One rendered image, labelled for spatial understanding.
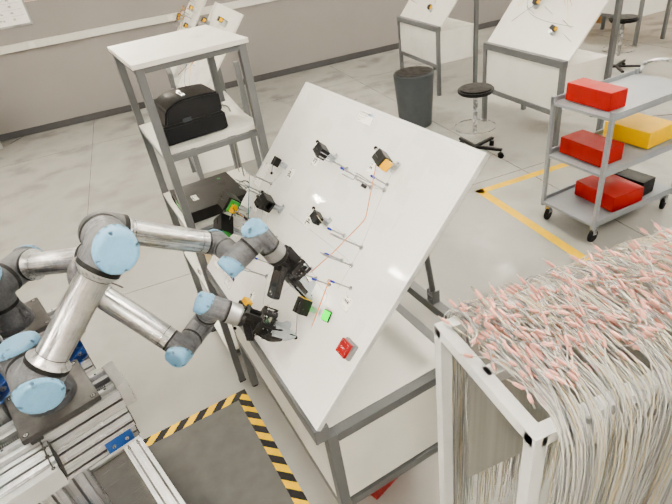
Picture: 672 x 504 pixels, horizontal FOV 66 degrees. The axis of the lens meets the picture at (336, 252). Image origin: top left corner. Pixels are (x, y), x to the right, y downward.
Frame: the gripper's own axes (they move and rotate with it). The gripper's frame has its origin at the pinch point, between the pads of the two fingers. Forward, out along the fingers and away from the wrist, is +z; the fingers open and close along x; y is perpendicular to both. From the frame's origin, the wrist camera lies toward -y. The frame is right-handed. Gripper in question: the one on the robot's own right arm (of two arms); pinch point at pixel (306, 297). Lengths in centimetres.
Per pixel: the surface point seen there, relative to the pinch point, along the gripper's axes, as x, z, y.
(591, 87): 42, 97, 244
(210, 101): 88, -48, 47
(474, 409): -65, 19, -1
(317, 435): -21.5, 24.1, -32.6
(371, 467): -18, 61, -29
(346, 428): -22.1, 32.7, -24.7
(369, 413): -23.0, 36.4, -15.8
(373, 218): -10.0, -7.5, 33.9
